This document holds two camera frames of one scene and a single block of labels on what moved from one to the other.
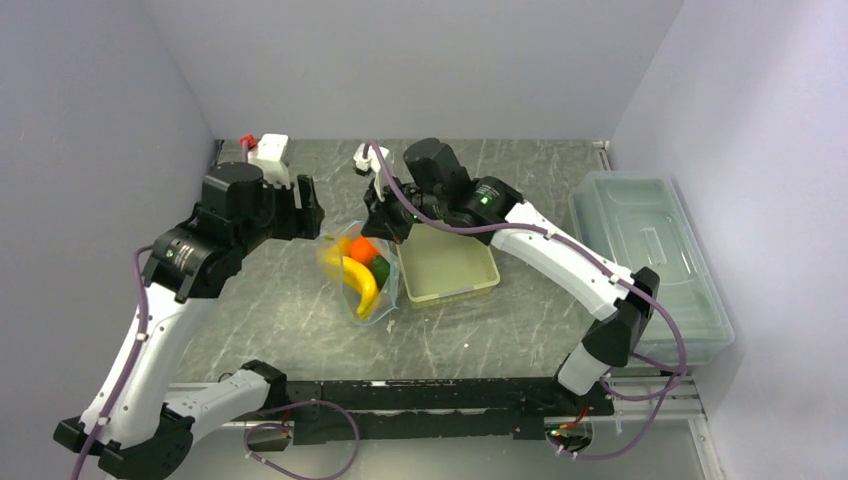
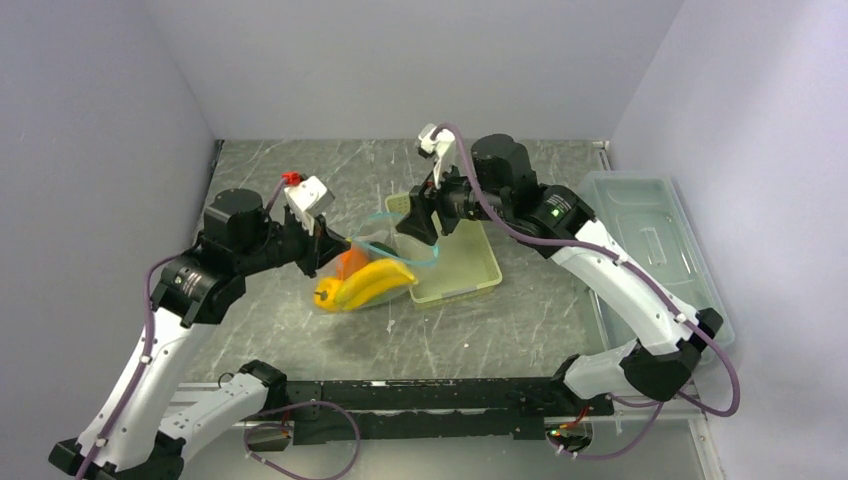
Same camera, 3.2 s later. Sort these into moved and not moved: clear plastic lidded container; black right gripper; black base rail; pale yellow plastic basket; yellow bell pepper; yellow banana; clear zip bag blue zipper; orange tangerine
Moved: orange tangerine; black right gripper; yellow bell pepper; clear zip bag blue zipper; yellow banana
Not moved: pale yellow plastic basket; clear plastic lidded container; black base rail
